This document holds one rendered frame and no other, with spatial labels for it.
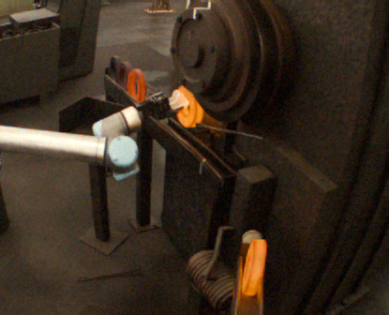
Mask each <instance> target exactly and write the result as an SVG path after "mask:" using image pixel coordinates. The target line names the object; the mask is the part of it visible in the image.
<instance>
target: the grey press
mask: <svg viewBox="0 0 389 315"><path fill-rule="evenodd" d="M100 7H101V0H49V1H48V4H47V6H46V8H42V9H37V10H32V11H27V12H23V13H18V14H13V15H9V22H10V23H13V25H14V26H15V30H17V29H21V28H26V27H27V28H29V30H32V29H33V28H32V27H31V26H32V24H35V25H36V26H40V25H45V24H46V25H47V26H48V27H47V29H50V28H49V27H50V24H51V22H54V23H55V24H57V25H58V26H59V27H60V28H61V29H60V39H59V41H60V44H59V48H60V49H59V52H60V58H59V61H58V62H59V67H58V69H59V72H58V77H59V79H58V81H63V80H67V79H69V78H75V77H81V76H82V75H85V74H92V72H93V70H94V61H95V51H96V43H97V29H98V21H99V14H100ZM47 29H46V30H47Z"/></svg>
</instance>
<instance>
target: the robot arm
mask: <svg viewBox="0 0 389 315"><path fill-rule="evenodd" d="M156 92H157V93H156ZM156 92H153V93H151V94H148V95H147V98H148V100H146V101H144V102H142V103H140V104H139V103H138V102H135V103H133V104H134V107H135V108H134V107H131V108H128V109H126V110H123V111H122V112H119V113H116V114H115V115H112V116H110V117H108V118H106V119H104V120H102V121H101V120H100V121H99V122H98V123H96V124H94V126H93V132H94V135H95V136H88V135H85V136H83V135H77V134H71V133H67V134H66V133H60V132H55V131H53V132H50V131H45V130H34V129H30V128H29V129H25V128H20V127H19V128H15V127H3V126H1V127H0V154H1V153H2V151H3V152H12V153H17V154H22V155H27V156H38V157H44V158H55V159H61V160H66V161H80V162H86V163H93V164H99V165H101V166H108V167H111V169H112V172H113V176H114V177H115V178H116V180H123V179H125V178H127V177H129V176H131V175H132V174H134V173H137V172H138V171H139V170H140V168H139V165H138V164H137V162H136V161H137V159H138V155H139V150H138V147H137V145H136V143H135V142H134V141H132V140H131V138H129V137H127V136H128V135H130V134H132V133H134V132H136V131H139V130H141V129H142V127H143V126H144V123H145V124H146V125H147V126H149V127H151V128H152V129H153V130H154V131H155V132H156V134H157V136H158V137H159V138H160V137H161V138H162V139H164V138H165V137H166V136H167V135H168V133H167V132H166V131H167V130H166V129H165V128H164V127H163V126H160V125H159V124H158V123H157V122H156V121H157V120H158V121H159V120H164V119H167V118H168V119H169V118H170V117H174V116H176V115H177V114H179V113H181V112H182V110H183V109H184V108H185V107H186V106H187V105H188V104H189V103H188V101H187V99H186V98H185V96H184V94H180V92H179V91H178V90H175V91H173V93H172V96H171V97H169V98H168V97H165V96H164V93H163V92H162V91H160V89H159V90H157V91H156ZM152 94H153V95H152ZM170 108H171V109H170ZM150 116H151V117H153V118H154V119H155V120H156V121H155V120H153V119H152V118H151V117H150Z"/></svg>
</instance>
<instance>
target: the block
mask: <svg viewBox="0 0 389 315"><path fill-rule="evenodd" d="M275 182H276V177H275V175H274V174H272V172H271V171H270V170H269V169H267V168H266V166H263V165H259V166H255V167H251V168H247V169H243V170H238V172H237V176H236V182H235V188H234V193H233V198H232V208H231V213H230V217H229V223H228V226H229V225H233V227H234V229H233V232H229V233H230V234H231V236H232V237H234V238H235V241H236V242H242V241H243V235H244V234H245V233H247V232H250V231H258V232H259V233H262V228H263V225H264V223H265V220H266V216H267V212H268V209H269V204H270V201H271V197H272V193H273V190H274V185H275Z"/></svg>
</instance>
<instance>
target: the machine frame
mask: <svg viewBox="0 0 389 315"><path fill-rule="evenodd" d="M270 2H271V3H273V4H274V5H275V6H276V7H277V9H278V10H279V11H280V12H281V13H282V15H283V16H284V18H285V20H286V22H287V24H288V26H289V29H290V32H291V36H292V45H293V47H294V51H293V53H294V60H293V61H294V65H293V67H294V69H293V72H292V80H291V82H290V85H289V87H288V89H287V91H286V93H285V94H284V96H283V97H282V98H281V99H280V100H279V101H277V102H275V104H273V105H270V106H269V108H268V109H267V110H266V111H265V112H264V113H262V114H261V115H260V116H259V117H257V118H255V117H254V118H252V119H247V120H238V121H235V122H231V123H230V122H221V121H218V120H216V119H214V118H211V117H210V116H209V115H207V114H206V112H205V111H203V118H202V121H203V122H204V123H205V124H206V125H208V126H213V127H218V128H226V129H231V130H235V131H240V132H245V133H248V134H253V135H257V136H262V137H263V139H262V140H258V139H254V138H249V137H245V136H240V135H236V137H235V144H234V149H236V150H237V151H238V152H239V153H241V154H242V155H243V156H244V157H245V158H246V159H248V162H247V163H245V162H244V161H243V165H242V170H243V169H247V168H251V167H255V166H259V165H263V166H266V168H267V169H269V170H270V171H271V172H272V174H274V175H275V177H276V182H275V185H274V190H273V193H272V197H271V201H270V204H269V209H268V212H267V216H266V220H265V223H264V225H263V228H262V233H261V235H262V240H264V241H265V242H266V245H268V249H267V251H266V256H265V264H264V265H265V267H264V269H263V271H264V278H263V279H264V286H263V288H264V294H263V297H264V300H263V304H264V307H263V315H341V314H342V313H344V312H345V311H346V310H348V309H350V308H351V307H353V306H354V305H356V304H357V303H359V302H360V301H361V300H363V299H365V298H366V297H367V295H368V294H369V292H370V288H369V287H368V286H367V285H366V284H365V282H366V280H367V278H368V276H369V274H370V273H371V271H372V269H373V267H374V266H375V263H376V261H377V260H378V259H379V257H380V255H381V253H382V250H383V249H384V246H385V245H386V242H387V240H388V239H389V0H270ZM215 132H216V133H217V134H219V135H220V136H221V137H222V140H220V139H218V138H217V137H216V136H215V135H214V134H212V145H211V147H210V148H211V150H212V151H213V152H215V153H216V154H217V156H219V157H220V158H221V159H222V160H223V161H224V162H225V163H226V164H227V165H228V166H229V167H230V168H231V169H232V170H233V171H236V170H237V164H238V158H239V157H238V156H237V155H236V154H233V153H232V151H231V145H232V142H233V137H234V135H235V134H231V133H227V132H222V131H217V130H215ZM204 192H205V190H204V189H203V187H202V186H201V185H200V184H199V183H198V182H197V181H196V179H195V178H194V177H193V176H192V175H191V174H189V173H188V172H187V171H186V170H185V169H184V168H183V167H182V166H181V165H180V164H179V163H178V162H177V160H176V159H175V158H174V157H173V156H171V155H170V154H169V153H168V152H167V151H166V158H165V173H164V187H163V201H162V205H163V211H161V218H160V220H161V222H162V227H161V228H162V230H163V231H164V232H165V233H166V234H167V235H168V237H169V238H170V240H171V241H172V242H173V243H174V245H175V246H176V248H177V250H178V251H179V252H180V253H181V255H182V256H183V257H184V258H185V260H186V261H187V262H189V259H190V258H191V257H193V256H194V255H195V254H196V252H197V246H198V240H199V233H200V227H201V220H202V207H203V199H204ZM242 242H243V241H242ZM242 242H236V241H235V238H234V237H232V236H231V234H230V233H229V232H224V236H223V241H222V247H221V251H220V254H219V255H221V257H222V258H224V260H225V261H226V262H227V263H228V264H229V265H230V266H231V268H232V270H234V271H235V267H236V264H237V259H238V255H239V250H240V247H241V244H242Z"/></svg>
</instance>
